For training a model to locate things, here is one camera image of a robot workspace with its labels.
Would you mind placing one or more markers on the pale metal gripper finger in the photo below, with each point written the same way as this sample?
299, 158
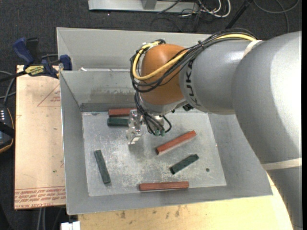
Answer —
131, 123
137, 134

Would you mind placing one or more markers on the dark green flat block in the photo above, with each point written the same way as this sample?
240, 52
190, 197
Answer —
117, 122
102, 166
184, 164

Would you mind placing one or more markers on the red-brown flat block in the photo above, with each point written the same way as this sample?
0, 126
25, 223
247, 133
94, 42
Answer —
163, 186
120, 112
176, 142

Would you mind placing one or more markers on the grey metal bin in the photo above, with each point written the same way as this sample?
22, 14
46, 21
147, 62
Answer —
134, 162

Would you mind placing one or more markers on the brown cardboard board red print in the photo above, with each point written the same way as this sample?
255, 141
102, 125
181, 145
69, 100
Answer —
38, 133

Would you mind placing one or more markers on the black cylinder on white bracket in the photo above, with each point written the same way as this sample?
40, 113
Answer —
188, 107

